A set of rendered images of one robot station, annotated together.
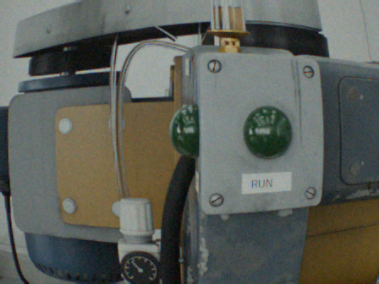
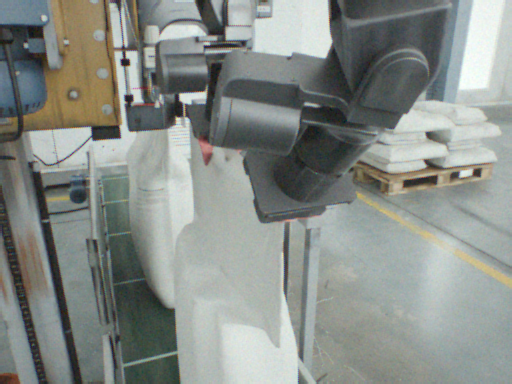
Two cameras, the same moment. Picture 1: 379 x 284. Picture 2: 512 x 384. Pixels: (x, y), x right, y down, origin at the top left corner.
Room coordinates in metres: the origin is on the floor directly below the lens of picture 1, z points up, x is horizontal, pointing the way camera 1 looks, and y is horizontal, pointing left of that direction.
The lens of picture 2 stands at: (0.90, 0.92, 1.19)
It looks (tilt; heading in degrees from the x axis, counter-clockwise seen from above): 21 degrees down; 252
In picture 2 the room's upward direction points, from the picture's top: straight up
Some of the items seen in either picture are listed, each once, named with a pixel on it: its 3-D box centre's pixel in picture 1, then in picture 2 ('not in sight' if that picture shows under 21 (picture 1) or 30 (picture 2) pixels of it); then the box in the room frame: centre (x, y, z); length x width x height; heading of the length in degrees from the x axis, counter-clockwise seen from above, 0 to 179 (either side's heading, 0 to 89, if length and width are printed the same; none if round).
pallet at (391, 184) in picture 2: not in sight; (410, 166); (-1.69, -2.18, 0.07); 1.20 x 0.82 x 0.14; 4
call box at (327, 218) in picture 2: not in sight; (314, 209); (0.48, 0.09, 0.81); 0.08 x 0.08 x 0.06; 2
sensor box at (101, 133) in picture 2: not in sight; (106, 132); (0.93, -0.01, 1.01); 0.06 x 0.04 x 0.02; 2
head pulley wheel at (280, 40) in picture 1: (282, 43); not in sight; (0.76, -0.08, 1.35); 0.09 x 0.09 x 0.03
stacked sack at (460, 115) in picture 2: not in sight; (444, 112); (-2.02, -2.22, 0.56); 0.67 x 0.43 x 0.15; 92
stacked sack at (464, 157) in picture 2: not in sight; (455, 155); (-2.01, -1.99, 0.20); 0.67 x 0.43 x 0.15; 2
